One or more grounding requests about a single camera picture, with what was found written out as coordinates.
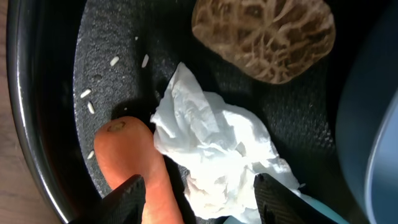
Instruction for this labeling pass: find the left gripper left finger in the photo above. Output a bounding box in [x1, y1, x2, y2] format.
[69, 175, 146, 224]

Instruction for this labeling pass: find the white tissue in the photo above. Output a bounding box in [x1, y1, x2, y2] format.
[150, 63, 299, 223]

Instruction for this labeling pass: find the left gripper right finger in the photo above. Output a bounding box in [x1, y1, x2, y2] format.
[254, 173, 335, 224]

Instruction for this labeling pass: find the round black serving tray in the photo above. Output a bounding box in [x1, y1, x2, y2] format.
[6, 1, 367, 223]

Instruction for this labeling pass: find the light blue bowl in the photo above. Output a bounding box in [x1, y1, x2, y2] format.
[222, 90, 398, 224]

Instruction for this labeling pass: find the dark blue plate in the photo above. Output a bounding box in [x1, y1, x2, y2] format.
[335, 1, 397, 223]

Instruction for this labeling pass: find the orange carrot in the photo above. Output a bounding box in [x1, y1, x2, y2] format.
[94, 116, 183, 223]

